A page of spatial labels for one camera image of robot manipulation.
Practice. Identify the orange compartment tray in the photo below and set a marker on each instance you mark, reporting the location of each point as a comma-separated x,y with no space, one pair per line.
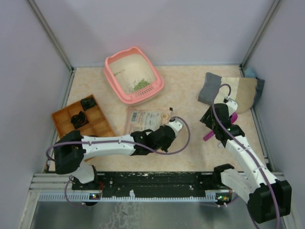
91,122

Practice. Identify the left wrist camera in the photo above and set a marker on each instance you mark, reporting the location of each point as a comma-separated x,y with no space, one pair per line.
176,125

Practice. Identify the beige cat litter bag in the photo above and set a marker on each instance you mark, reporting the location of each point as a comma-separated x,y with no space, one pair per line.
139,119

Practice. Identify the black part in tray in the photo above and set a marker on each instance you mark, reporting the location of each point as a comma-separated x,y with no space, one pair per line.
88,103

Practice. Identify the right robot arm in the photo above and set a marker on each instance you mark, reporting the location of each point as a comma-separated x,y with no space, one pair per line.
266,197

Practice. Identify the pink litter box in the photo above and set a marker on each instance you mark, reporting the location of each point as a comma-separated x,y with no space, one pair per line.
126,66

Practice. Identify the blue cloth in corner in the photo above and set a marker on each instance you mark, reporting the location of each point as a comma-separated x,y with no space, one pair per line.
250,73

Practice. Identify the purple plastic scoop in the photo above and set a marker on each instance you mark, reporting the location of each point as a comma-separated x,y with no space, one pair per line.
209,135

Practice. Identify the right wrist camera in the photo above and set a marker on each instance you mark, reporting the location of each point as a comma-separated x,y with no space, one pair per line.
231,104

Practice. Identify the grey beige folded cloth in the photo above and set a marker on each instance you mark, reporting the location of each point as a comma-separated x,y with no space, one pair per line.
245,91

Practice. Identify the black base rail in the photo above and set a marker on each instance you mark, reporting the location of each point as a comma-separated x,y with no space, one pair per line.
152,184

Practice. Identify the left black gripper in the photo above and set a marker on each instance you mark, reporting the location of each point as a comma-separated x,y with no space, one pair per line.
166,147

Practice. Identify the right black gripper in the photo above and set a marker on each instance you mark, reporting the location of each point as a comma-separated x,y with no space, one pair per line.
206,119

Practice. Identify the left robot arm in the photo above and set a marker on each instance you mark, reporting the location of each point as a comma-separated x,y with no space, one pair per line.
72,151

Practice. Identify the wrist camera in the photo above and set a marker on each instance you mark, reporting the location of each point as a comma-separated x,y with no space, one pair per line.
176,125
231,104

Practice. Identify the green litter pellets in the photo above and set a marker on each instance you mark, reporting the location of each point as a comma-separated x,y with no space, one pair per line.
138,84

